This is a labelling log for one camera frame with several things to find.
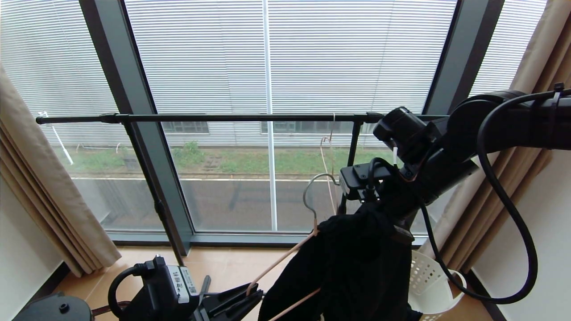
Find white laundry basket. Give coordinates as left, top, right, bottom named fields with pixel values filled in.
left=407, top=250, right=468, bottom=321

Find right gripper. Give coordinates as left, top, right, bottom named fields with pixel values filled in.
left=379, top=149, right=480, bottom=245

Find pink clothes hanger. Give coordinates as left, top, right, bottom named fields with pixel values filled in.
left=247, top=173, right=341, bottom=321
left=319, top=113, right=339, bottom=215

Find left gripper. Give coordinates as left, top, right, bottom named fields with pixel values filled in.
left=129, top=256, right=265, bottom=321

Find black clothes rack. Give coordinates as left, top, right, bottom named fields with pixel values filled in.
left=36, top=112, right=447, bottom=267

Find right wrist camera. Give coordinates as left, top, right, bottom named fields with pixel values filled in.
left=339, top=163, right=397, bottom=201

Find window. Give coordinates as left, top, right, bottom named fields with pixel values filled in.
left=0, top=0, right=549, bottom=246

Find black cable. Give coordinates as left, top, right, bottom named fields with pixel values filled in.
left=419, top=89, right=571, bottom=305
left=108, top=263, right=150, bottom=318

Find beige curtain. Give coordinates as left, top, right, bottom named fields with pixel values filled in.
left=422, top=0, right=571, bottom=273
left=0, top=67, right=122, bottom=278

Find black shorts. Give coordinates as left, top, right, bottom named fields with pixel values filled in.
left=258, top=210, right=423, bottom=321

